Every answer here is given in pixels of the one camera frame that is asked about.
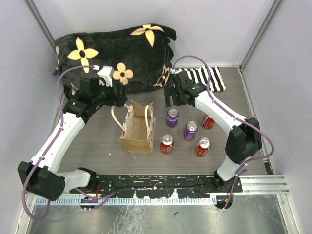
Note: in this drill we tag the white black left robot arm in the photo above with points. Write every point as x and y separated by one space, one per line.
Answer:
40 175

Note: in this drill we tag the purple Fanta can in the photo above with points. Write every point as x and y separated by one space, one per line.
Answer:
172 117

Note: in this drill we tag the watermelon print canvas bag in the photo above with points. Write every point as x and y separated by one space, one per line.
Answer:
138 128

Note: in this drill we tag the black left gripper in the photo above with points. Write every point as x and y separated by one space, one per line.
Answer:
119 100

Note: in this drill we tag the red cola can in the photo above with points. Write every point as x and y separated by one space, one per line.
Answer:
166 144
207 122
202 147

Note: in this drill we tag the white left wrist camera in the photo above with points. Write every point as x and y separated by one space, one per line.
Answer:
105 76

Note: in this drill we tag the purple soda can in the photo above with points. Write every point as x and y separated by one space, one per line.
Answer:
190 131

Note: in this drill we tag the black white striped cloth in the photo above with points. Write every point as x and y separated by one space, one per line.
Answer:
200 75

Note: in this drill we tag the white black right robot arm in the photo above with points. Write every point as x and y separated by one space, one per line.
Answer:
243 138

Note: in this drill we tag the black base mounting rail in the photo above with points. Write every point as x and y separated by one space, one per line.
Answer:
161 186

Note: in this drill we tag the black floral plush blanket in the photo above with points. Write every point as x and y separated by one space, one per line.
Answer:
140 56

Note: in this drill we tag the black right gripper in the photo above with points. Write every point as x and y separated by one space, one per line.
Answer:
170 91

